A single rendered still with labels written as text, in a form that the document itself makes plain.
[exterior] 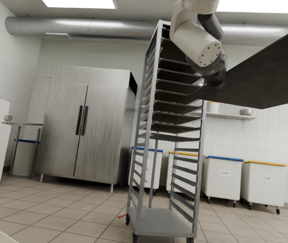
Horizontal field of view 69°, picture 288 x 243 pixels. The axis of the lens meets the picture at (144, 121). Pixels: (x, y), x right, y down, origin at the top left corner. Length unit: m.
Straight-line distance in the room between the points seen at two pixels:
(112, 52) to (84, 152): 2.37
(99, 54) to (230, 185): 3.69
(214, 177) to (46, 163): 2.75
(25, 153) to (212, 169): 3.40
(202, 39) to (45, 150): 3.61
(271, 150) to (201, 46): 4.24
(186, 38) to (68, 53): 4.85
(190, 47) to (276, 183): 3.58
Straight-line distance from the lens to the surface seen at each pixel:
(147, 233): 1.75
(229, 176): 3.73
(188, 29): 0.53
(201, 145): 1.77
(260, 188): 3.89
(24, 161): 4.61
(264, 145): 4.60
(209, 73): 0.61
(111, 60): 4.85
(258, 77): 0.77
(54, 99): 3.97
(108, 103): 3.57
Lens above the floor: 0.73
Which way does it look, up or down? 8 degrees up
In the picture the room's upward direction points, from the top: 7 degrees clockwise
